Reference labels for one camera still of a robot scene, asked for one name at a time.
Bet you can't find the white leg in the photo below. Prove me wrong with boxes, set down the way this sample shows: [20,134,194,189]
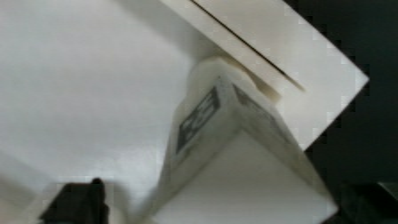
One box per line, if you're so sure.
[149,57,338,224]

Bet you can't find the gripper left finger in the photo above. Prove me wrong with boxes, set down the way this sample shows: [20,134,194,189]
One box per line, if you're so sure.
[32,178,126,224]

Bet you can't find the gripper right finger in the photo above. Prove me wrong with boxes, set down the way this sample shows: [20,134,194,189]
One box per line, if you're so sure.
[341,182,398,224]

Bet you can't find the white square tabletop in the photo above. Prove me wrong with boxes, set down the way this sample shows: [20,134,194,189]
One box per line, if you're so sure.
[0,0,368,224]

